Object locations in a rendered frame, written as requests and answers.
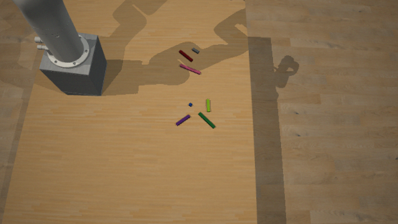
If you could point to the dark red rod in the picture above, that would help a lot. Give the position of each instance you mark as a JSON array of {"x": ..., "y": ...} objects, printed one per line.
[{"x": 185, "y": 55}]

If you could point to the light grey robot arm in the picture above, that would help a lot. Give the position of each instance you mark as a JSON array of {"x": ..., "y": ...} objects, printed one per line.
[{"x": 52, "y": 23}]

